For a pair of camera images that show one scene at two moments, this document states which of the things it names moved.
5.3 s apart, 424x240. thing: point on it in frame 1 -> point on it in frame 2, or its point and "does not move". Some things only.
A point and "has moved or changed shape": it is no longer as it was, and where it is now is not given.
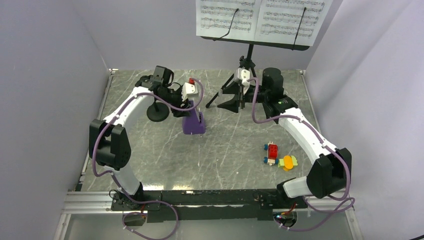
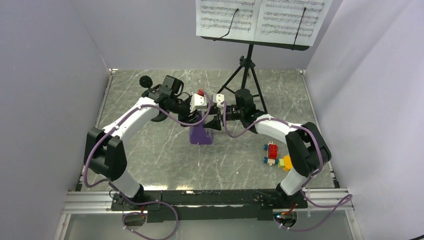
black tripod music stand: (246, 63) does not move
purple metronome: (194, 124) has moved or changed shape
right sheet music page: (278, 21) does not move
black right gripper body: (248, 94) -> (234, 114)
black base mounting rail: (207, 205) does not move
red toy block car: (272, 157) does not move
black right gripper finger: (232, 104) -> (215, 124)
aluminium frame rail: (100, 202) does not move
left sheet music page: (213, 18) does not move
